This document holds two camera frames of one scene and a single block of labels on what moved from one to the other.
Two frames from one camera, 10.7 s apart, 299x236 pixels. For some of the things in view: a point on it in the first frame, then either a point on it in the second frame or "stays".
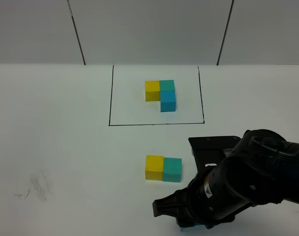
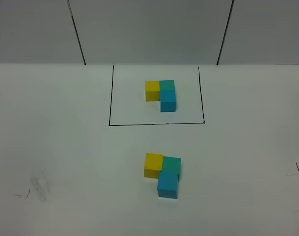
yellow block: x=154 y=167 stays
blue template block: x=167 y=101 stays
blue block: x=198 y=228 to x=167 y=185
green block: x=172 y=169 stays
